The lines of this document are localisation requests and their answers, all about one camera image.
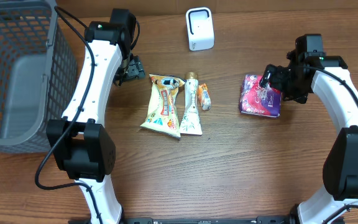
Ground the small orange candy pack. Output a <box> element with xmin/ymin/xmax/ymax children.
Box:
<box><xmin>198</xmin><ymin>83</ymin><xmax>211</xmax><ymax>111</ymax></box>

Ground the white cream tube gold cap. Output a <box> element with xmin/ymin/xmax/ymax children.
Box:
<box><xmin>180</xmin><ymin>72</ymin><xmax>203</xmax><ymax>136</ymax></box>

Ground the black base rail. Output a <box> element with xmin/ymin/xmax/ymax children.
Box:
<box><xmin>68</xmin><ymin>216</ymin><xmax>346</xmax><ymax>224</ymax></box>

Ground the red purple tissue pack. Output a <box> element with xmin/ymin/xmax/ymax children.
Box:
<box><xmin>239</xmin><ymin>75</ymin><xmax>282</xmax><ymax>118</ymax></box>

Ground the grey plastic shopping basket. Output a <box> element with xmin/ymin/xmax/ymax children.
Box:
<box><xmin>0</xmin><ymin>1</ymin><xmax>77</xmax><ymax>153</ymax></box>

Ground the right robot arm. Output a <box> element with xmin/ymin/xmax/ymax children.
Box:
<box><xmin>259</xmin><ymin>34</ymin><xmax>358</xmax><ymax>223</ymax></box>

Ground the cream snack bag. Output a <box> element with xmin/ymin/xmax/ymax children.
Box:
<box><xmin>141</xmin><ymin>74</ymin><xmax>185</xmax><ymax>139</ymax></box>

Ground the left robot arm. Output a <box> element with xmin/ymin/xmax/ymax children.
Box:
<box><xmin>46</xmin><ymin>9</ymin><xmax>145</xmax><ymax>223</ymax></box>

